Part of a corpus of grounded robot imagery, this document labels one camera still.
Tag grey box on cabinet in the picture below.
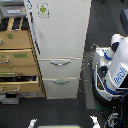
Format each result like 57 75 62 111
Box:
1 6 26 17

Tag grey cables beside fridge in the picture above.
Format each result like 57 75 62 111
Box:
78 43 100 94

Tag upper fridge drawer handle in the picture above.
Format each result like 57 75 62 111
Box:
49 61 71 66

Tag green android sticker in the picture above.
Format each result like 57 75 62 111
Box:
37 3 49 18

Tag white fridge door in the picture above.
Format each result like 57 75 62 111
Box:
24 0 92 59

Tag fridge drawer handle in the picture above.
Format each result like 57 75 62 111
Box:
49 61 71 66
52 80 69 84

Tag lower fridge drawer handle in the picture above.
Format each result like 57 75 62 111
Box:
52 80 69 84

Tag white refrigerator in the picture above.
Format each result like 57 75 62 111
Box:
24 0 92 99

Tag wooden drawer cabinet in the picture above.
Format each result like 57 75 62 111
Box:
0 17 45 97

